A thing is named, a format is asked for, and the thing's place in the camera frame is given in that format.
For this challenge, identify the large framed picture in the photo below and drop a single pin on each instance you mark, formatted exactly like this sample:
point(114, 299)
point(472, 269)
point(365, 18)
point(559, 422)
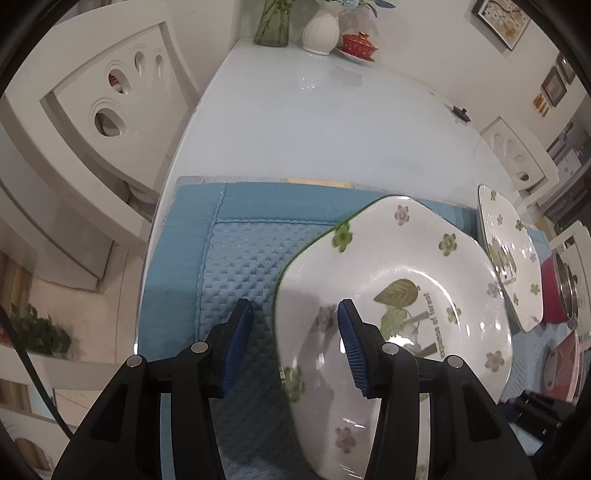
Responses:
point(501, 21)

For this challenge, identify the red lidded teacup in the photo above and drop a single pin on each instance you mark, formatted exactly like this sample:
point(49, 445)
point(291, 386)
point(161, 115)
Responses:
point(359, 45)

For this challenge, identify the green potted plant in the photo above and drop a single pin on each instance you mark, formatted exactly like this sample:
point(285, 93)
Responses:
point(41, 332)

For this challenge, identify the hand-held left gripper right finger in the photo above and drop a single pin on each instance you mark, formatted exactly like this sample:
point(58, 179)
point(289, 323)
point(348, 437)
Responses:
point(351, 350)

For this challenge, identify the pink steel bowl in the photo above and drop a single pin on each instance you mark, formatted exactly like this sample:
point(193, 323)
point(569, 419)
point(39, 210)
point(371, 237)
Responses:
point(565, 364)

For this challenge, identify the small black knob lid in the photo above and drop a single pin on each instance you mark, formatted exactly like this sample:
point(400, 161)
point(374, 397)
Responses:
point(461, 113)

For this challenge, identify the white chair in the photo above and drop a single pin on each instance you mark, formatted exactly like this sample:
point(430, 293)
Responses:
point(512, 147)
point(69, 138)

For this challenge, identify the small framed picture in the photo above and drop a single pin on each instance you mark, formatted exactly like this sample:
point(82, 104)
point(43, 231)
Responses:
point(553, 86)
point(565, 67)

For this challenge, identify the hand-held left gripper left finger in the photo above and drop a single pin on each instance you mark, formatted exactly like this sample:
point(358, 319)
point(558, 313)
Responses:
point(238, 344)

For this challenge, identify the red steel bowl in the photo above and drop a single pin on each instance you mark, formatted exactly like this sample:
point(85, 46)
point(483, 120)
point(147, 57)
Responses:
point(551, 295)

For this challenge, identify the glass vase with green stems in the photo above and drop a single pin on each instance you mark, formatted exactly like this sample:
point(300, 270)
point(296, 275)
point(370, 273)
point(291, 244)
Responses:
point(271, 25)

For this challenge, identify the blue quilted table mat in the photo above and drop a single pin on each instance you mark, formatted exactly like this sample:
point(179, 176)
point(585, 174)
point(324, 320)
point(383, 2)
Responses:
point(184, 258)

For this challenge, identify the white ribbed vase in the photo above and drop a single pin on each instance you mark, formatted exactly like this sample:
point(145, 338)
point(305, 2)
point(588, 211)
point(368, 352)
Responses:
point(319, 32)

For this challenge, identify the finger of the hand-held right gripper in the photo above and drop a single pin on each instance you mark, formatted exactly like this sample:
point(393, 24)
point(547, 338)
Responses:
point(535, 408)

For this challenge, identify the small floral white plate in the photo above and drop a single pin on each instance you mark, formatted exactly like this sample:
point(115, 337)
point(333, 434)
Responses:
point(508, 230)

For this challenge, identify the large floral white plate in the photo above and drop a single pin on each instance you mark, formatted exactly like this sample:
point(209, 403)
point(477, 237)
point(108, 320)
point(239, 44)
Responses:
point(415, 258)

